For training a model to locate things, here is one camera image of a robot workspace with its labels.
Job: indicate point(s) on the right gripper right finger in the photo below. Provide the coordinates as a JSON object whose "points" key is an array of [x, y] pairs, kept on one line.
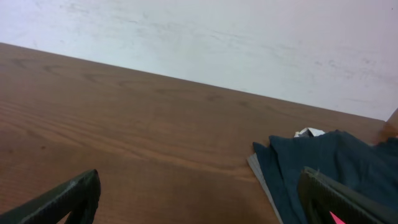
{"points": [[319, 195]]}

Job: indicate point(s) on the navy blue garment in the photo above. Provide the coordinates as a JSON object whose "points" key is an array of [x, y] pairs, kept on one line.
{"points": [[369, 170]]}

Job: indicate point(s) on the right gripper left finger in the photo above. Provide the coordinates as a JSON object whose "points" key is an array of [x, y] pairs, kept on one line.
{"points": [[76, 199]]}

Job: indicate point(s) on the red garment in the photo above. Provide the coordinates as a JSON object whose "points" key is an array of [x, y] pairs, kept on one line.
{"points": [[336, 219]]}

